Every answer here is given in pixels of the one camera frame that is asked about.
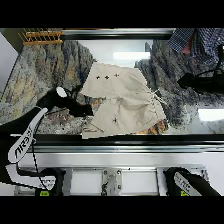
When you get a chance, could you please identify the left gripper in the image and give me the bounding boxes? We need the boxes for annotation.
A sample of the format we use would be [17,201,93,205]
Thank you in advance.
[66,99,95,118]

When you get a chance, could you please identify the beige shorts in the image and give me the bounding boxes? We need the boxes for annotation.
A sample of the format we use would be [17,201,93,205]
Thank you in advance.
[79,62,170,140]

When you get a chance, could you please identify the brown clothes hanger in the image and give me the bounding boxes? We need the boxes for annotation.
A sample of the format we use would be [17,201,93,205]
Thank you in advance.
[23,29,65,38]
[19,37,64,47]

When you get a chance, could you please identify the red garment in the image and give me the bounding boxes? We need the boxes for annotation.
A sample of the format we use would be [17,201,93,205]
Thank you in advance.
[181,39,195,56]

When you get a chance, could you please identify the dark blue checked shirt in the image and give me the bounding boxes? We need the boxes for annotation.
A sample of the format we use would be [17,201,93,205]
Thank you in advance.
[167,28,196,53]

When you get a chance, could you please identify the pale checked shirt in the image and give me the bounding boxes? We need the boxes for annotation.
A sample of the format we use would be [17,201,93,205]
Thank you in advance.
[191,28,224,68]

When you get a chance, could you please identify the black cable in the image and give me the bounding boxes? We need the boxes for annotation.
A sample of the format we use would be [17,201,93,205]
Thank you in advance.
[31,107,68,192]

